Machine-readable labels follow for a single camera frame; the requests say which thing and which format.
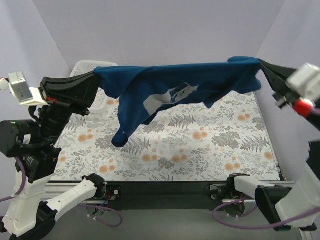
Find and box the blue printed t-shirt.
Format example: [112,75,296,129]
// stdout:
[93,56,262,148]

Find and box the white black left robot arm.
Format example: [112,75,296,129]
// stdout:
[0,71,107,240]

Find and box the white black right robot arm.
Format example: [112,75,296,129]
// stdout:
[226,60,320,232]

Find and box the white plastic basket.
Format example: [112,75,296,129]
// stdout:
[71,60,119,116]

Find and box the floral patterned tablecloth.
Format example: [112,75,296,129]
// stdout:
[52,92,280,181]

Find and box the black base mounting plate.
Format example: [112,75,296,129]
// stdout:
[107,181,243,211]

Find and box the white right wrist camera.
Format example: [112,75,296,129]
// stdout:
[286,63,320,118]

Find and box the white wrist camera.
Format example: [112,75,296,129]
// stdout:
[286,63,320,118]
[0,71,48,107]

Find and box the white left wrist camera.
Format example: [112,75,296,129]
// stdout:
[0,71,48,107]

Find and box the aluminium frame rail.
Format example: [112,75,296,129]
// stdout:
[41,181,320,240]

